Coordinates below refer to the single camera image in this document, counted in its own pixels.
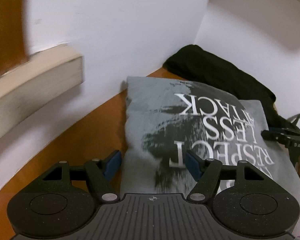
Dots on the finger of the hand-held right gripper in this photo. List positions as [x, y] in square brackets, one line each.
[274, 137]
[285, 130]

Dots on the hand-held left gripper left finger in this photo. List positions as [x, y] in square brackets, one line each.
[113, 166]

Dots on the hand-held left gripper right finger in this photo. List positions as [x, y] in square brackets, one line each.
[193, 166]

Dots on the grey printed t-shirt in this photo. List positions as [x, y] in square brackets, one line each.
[152, 120]

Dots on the black knit cloth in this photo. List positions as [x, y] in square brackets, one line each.
[215, 80]

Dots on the cream window sill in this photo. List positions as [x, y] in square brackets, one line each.
[27, 87]

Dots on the wooden window frame post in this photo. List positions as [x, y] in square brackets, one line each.
[4, 42]

